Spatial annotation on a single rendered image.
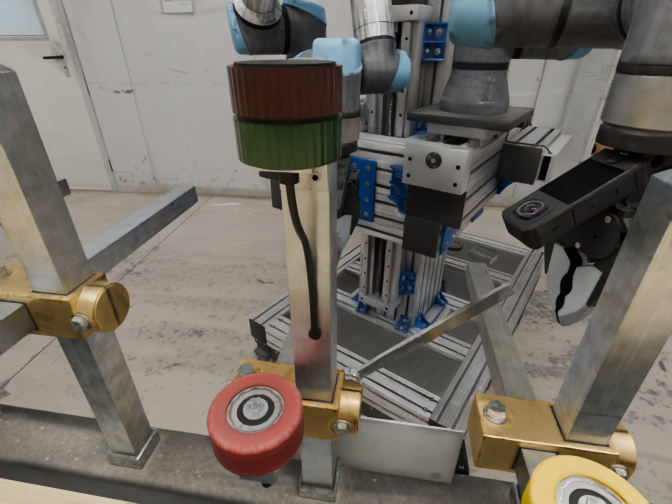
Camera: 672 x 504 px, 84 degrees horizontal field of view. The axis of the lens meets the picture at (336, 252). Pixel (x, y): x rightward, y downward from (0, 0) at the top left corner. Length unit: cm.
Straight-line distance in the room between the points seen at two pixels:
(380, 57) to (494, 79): 27
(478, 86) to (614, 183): 56
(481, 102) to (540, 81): 228
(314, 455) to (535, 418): 23
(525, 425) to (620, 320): 14
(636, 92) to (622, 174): 6
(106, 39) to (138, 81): 33
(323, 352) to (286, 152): 20
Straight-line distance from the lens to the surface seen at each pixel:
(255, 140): 20
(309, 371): 37
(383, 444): 50
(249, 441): 33
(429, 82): 115
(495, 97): 92
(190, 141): 340
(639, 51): 40
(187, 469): 58
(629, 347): 36
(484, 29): 47
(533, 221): 37
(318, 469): 49
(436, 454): 51
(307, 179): 26
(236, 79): 20
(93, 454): 65
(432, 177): 82
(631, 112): 40
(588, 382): 39
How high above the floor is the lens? 118
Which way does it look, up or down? 29 degrees down
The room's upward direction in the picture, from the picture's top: straight up
